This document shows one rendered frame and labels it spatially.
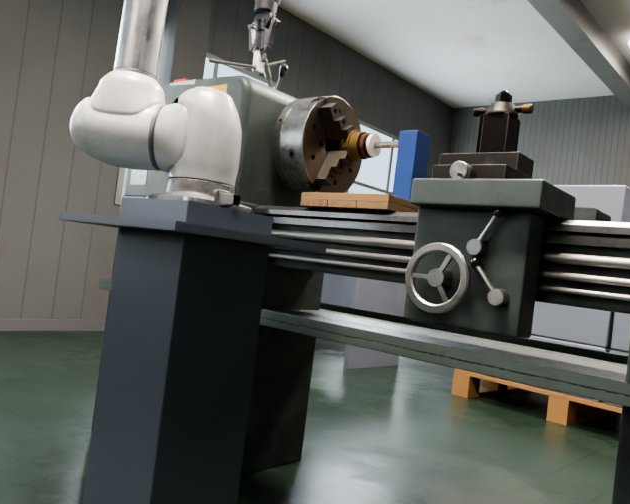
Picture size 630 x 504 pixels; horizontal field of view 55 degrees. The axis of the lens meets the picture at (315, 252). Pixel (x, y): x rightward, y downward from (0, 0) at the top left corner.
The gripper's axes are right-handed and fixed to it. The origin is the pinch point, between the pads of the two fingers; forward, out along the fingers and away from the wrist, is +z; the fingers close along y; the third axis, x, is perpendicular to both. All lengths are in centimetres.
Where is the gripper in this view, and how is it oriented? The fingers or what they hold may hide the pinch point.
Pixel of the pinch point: (258, 62)
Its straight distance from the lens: 211.7
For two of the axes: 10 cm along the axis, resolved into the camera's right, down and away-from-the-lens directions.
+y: 7.7, 0.8, -6.4
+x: 6.3, 0.9, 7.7
